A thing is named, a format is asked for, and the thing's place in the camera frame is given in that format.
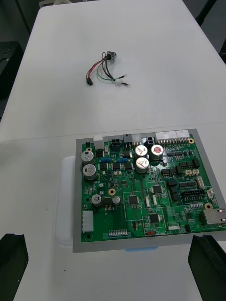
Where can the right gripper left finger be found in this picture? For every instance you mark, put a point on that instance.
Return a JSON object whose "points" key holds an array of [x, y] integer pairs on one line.
{"points": [[11, 263]]}

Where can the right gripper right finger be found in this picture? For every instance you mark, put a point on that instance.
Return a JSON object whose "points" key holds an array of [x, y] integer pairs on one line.
{"points": [[209, 268]]}

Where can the black equipment case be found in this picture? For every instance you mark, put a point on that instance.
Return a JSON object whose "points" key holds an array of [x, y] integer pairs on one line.
{"points": [[9, 70]]}

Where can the green circuit board grey frame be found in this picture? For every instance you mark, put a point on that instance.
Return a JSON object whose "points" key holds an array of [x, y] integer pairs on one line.
{"points": [[141, 200]]}

